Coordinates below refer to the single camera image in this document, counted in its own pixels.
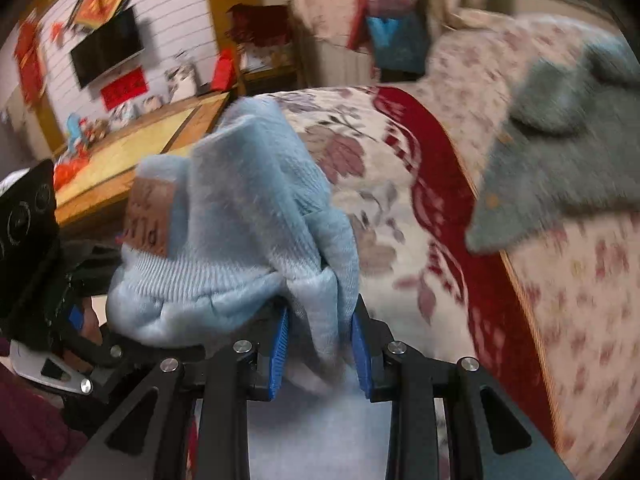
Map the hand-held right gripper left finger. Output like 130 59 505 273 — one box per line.
60 305 292 480

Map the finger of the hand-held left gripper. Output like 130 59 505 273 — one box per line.
10 340 95 397
70 329 207 378

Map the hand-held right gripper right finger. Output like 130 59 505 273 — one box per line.
350 294 576 480

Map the person's left hand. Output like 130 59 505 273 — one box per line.
65 300 110 372

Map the blue toy figure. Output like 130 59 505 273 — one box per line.
66 114 85 148

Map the wooden coffee table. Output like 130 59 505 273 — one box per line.
52 90 237 233

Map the red floral blanket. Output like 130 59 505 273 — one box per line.
282 85 563 480

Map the red box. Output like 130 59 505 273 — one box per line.
211 49 237 92

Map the grey-green fleece jacket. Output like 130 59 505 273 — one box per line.
465 40 640 256

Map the dark red cloth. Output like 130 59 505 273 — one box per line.
226 4 295 52

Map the blue bag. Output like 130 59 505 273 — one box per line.
366 14 432 75

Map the pink floral cushion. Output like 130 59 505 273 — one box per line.
289 0 373 47

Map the red wall couplet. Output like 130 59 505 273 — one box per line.
14 19 47 107

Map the red paper wall banner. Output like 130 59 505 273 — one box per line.
99 69 150 112

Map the wall television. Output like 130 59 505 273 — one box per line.
69 6 147 92

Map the framed red wall poster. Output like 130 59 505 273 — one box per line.
69 0 140 32

